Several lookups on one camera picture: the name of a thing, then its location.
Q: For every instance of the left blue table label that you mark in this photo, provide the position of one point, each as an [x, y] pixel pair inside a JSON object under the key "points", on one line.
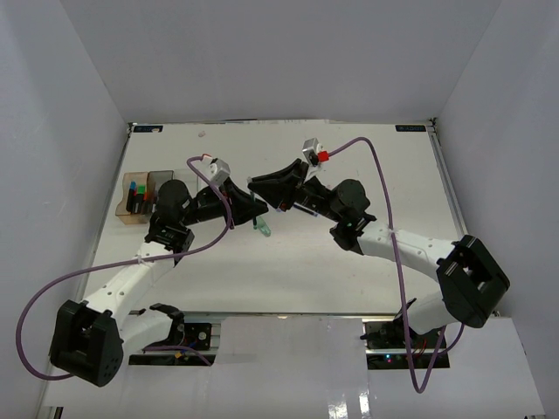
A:
{"points": [[148, 129]]}

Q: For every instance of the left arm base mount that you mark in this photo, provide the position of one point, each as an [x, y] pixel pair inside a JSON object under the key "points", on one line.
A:
{"points": [[188, 338]]}

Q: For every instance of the right blue table label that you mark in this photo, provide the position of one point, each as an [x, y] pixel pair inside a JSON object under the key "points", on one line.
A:
{"points": [[410, 128]]}

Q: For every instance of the green transparent highlighter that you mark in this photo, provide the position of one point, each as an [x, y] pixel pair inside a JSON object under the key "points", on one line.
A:
{"points": [[263, 227]]}

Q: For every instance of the blue cap black highlighter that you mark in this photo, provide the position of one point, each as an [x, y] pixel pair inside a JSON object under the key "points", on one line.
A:
{"points": [[130, 202]]}

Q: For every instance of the green pen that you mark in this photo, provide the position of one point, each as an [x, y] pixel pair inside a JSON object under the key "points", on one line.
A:
{"points": [[253, 198]]}

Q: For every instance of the orange cap black highlighter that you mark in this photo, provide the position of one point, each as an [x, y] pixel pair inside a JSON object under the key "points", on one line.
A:
{"points": [[146, 206]]}

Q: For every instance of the blue pen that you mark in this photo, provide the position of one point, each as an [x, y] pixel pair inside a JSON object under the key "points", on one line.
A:
{"points": [[305, 210]]}

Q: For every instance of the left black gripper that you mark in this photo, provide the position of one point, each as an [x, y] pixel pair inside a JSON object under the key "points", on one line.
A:
{"points": [[242, 206]]}

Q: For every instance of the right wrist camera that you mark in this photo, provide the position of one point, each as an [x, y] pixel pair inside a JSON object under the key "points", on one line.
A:
{"points": [[314, 152]]}

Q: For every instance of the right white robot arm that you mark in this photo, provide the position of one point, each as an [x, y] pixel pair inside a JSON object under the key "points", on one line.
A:
{"points": [[471, 283]]}

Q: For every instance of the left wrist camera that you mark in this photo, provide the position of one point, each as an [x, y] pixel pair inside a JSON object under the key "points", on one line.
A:
{"points": [[216, 170]]}

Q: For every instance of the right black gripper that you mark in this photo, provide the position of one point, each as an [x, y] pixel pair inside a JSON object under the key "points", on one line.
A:
{"points": [[279, 188]]}

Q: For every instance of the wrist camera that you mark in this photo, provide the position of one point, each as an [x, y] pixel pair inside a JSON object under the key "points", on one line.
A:
{"points": [[216, 170], [314, 152]]}

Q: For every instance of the grey transparent container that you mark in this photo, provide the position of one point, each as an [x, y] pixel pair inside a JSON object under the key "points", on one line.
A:
{"points": [[156, 179]]}

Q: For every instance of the blue table label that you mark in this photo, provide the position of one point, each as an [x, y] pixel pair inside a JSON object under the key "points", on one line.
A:
{"points": [[410, 128], [148, 129]]}

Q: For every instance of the brown transparent container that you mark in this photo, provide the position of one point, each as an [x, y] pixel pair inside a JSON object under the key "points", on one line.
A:
{"points": [[122, 191]]}

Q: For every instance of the green cap black highlighter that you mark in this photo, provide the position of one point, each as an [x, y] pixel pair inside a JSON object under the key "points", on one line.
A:
{"points": [[138, 199]]}

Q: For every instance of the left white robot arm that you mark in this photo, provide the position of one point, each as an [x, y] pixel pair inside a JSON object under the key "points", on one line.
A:
{"points": [[91, 337]]}

